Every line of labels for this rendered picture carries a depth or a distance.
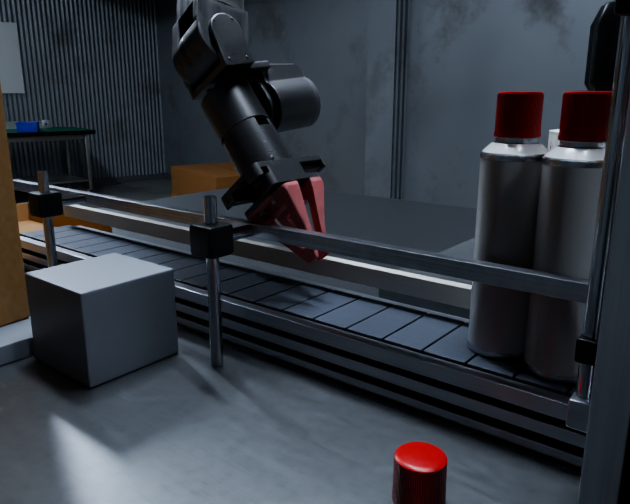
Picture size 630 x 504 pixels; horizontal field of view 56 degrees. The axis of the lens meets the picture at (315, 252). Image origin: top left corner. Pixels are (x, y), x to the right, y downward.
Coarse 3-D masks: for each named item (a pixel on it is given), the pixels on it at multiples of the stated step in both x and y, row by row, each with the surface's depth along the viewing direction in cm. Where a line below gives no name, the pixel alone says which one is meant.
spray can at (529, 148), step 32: (512, 96) 43; (512, 128) 44; (480, 160) 46; (512, 160) 43; (480, 192) 46; (512, 192) 44; (480, 224) 46; (512, 224) 44; (480, 256) 47; (512, 256) 45; (480, 288) 47; (480, 320) 47; (512, 320) 46; (480, 352) 48; (512, 352) 47
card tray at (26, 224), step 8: (24, 208) 123; (24, 216) 123; (32, 216) 123; (56, 216) 116; (64, 216) 115; (24, 224) 119; (32, 224) 119; (40, 224) 119; (56, 224) 117; (64, 224) 115; (72, 224) 113; (80, 224) 111; (88, 224) 110; (96, 224) 108; (24, 232) 112
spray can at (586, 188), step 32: (576, 96) 40; (608, 96) 39; (576, 128) 40; (544, 160) 42; (576, 160) 39; (544, 192) 42; (576, 192) 40; (544, 224) 42; (576, 224) 40; (544, 256) 42; (576, 256) 41; (544, 320) 43; (576, 320) 42; (544, 352) 43
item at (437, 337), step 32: (96, 256) 78; (160, 256) 78; (192, 256) 78; (224, 288) 65; (256, 288) 65; (288, 288) 65; (320, 288) 65; (320, 320) 56; (352, 320) 56; (384, 320) 56; (416, 320) 56; (448, 320) 56; (448, 352) 49; (544, 384) 43
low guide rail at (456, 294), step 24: (72, 216) 94; (96, 216) 90; (120, 216) 86; (240, 240) 71; (288, 264) 67; (312, 264) 65; (336, 264) 63; (360, 264) 61; (384, 288) 59; (408, 288) 58; (432, 288) 56; (456, 288) 54
